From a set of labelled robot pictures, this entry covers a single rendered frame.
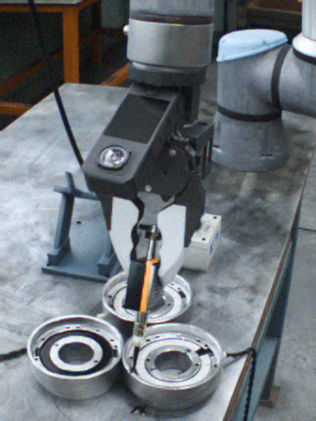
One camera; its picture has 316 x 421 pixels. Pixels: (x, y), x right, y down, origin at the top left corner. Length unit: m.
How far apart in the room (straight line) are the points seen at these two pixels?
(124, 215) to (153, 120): 0.11
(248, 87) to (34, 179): 0.39
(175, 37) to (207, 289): 0.39
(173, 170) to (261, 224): 0.42
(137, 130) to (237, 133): 0.59
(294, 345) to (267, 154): 0.95
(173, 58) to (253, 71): 0.53
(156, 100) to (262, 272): 0.38
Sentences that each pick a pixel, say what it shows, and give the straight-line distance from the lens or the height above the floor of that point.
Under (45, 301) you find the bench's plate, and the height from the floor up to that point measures 0.80.
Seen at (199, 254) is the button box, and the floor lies 0.83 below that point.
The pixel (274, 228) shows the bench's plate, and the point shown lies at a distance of 0.98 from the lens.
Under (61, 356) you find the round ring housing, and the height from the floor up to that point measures 0.82.
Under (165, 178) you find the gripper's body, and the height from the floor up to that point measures 1.04.
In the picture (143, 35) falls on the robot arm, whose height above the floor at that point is 1.16.
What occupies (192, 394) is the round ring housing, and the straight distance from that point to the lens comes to 0.66.
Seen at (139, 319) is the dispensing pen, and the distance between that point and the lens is 0.65.
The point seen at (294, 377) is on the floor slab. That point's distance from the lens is 1.88.
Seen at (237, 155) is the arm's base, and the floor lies 0.83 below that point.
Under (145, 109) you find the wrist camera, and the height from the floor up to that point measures 1.10.
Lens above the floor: 1.31
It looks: 31 degrees down
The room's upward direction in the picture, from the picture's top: straight up
